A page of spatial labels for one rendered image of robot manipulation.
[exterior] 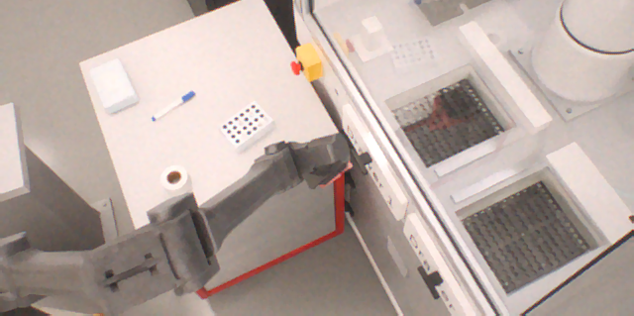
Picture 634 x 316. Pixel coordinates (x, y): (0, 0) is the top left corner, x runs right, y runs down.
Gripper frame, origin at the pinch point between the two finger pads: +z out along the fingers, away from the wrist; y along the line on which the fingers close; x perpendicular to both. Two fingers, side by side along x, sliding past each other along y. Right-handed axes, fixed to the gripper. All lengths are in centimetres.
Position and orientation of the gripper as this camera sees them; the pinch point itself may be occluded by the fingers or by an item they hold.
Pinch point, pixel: (343, 168)
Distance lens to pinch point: 127.3
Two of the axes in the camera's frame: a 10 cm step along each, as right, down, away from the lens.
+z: 5.4, 1.7, 8.3
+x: -4.4, -7.8, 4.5
